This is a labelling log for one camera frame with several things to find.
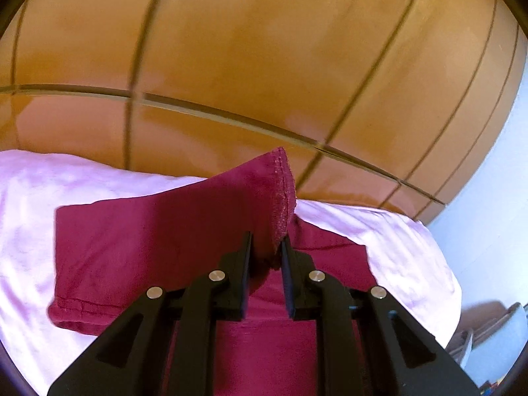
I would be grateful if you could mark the brown wooden wardrobe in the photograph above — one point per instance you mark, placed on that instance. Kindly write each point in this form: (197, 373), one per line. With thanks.
(247, 49)

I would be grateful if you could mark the pale blue plastic container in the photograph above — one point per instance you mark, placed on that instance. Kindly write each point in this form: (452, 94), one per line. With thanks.
(495, 350)

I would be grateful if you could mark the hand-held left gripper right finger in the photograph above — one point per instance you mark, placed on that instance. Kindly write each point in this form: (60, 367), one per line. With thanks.
(288, 280)

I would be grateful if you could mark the pink bed sheet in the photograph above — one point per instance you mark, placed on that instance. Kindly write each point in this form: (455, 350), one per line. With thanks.
(41, 198)

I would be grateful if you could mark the maroon small garment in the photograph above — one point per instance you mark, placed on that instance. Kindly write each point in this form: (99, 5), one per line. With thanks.
(144, 235)

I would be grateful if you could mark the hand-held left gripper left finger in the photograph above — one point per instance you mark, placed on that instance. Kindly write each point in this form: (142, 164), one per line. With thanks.
(242, 272)

